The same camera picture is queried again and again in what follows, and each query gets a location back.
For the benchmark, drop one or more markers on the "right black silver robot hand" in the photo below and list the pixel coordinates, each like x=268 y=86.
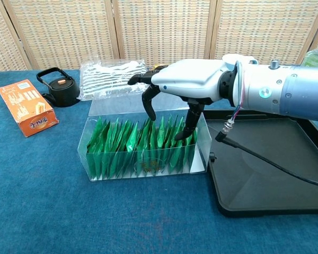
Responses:
x=190 y=76

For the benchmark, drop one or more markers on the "clear box of green packets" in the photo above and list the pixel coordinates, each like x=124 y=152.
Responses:
x=108 y=105

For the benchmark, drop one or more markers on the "green plastic packet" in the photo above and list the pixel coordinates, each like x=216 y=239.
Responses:
x=132 y=137
x=95 y=143

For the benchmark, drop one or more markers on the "black square plastic tray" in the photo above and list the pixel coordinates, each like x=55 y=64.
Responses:
x=267 y=185

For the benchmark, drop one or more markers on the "golden snack packet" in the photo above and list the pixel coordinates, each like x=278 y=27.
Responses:
x=159 y=66

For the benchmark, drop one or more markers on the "white plastic mug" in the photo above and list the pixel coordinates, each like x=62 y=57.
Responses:
x=236 y=57

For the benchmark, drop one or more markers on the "woven bamboo folding screen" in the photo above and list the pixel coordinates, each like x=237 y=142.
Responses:
x=159 y=26

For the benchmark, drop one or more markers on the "striped shirt in plastic bag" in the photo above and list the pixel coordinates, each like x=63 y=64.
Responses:
x=106 y=76

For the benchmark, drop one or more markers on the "small black teapot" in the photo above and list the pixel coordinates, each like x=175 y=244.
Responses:
x=63 y=91

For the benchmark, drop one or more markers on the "orange snack carton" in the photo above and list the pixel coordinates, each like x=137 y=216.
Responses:
x=26 y=105

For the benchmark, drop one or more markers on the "blue felt table cover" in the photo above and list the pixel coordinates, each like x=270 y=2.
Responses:
x=95 y=217

